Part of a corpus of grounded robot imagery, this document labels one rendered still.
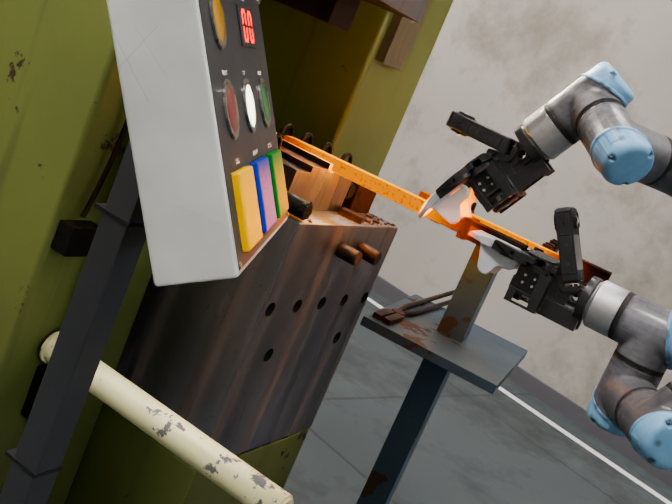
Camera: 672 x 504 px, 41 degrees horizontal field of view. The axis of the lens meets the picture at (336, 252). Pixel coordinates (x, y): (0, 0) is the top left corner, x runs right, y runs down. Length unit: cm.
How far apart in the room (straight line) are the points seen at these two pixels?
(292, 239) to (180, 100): 61
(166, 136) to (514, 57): 417
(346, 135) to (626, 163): 71
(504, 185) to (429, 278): 358
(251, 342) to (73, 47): 52
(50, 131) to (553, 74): 372
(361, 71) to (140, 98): 101
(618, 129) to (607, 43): 340
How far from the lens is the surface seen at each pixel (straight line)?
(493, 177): 139
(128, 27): 82
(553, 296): 139
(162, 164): 82
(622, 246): 443
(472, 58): 506
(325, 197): 155
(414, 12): 156
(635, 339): 135
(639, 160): 129
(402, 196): 146
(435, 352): 181
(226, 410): 149
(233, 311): 145
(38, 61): 133
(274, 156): 105
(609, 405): 134
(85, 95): 126
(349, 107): 179
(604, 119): 131
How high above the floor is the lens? 118
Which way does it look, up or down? 12 degrees down
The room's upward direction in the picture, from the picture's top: 23 degrees clockwise
